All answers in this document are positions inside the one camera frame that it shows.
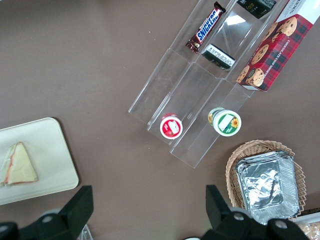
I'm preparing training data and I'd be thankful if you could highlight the red lid yogurt cup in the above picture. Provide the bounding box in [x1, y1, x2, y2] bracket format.
[159, 112, 184, 139]

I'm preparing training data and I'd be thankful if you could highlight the stack of foil trays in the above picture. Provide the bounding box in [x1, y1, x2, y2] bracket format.
[234, 150, 301, 226]

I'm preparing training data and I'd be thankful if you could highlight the green lid yogurt cup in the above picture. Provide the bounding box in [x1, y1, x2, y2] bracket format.
[207, 107, 243, 137]

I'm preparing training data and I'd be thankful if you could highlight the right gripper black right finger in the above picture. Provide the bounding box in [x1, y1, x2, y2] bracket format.
[199, 184, 309, 240]

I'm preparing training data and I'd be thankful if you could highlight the beige plastic tray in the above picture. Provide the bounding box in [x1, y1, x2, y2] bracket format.
[0, 117, 80, 207]

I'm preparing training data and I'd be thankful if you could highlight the white rectangular snack tray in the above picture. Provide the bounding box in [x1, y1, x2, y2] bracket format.
[291, 212, 320, 240]

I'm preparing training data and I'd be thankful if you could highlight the red tartan cookie box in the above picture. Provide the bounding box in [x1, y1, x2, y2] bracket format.
[235, 0, 320, 93]

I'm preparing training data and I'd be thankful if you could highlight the triangular sandwich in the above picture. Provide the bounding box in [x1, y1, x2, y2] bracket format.
[0, 141, 39, 187]

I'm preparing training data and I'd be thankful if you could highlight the Snickers chocolate bar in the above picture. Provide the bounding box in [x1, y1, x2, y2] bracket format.
[185, 0, 227, 55]

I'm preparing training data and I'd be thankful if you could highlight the clear acrylic step rack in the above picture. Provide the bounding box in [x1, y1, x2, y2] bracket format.
[127, 0, 296, 170]

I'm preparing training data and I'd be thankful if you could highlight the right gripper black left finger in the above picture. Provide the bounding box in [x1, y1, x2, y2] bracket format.
[0, 184, 95, 240]

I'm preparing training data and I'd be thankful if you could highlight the clear bag of crackers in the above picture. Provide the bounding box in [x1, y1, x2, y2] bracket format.
[298, 221, 320, 240]

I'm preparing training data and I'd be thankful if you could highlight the small black box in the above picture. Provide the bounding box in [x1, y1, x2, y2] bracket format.
[200, 43, 236, 71]
[235, 0, 278, 20]

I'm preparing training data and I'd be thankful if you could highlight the light wicker basket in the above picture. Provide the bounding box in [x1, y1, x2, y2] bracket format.
[225, 140, 305, 216]

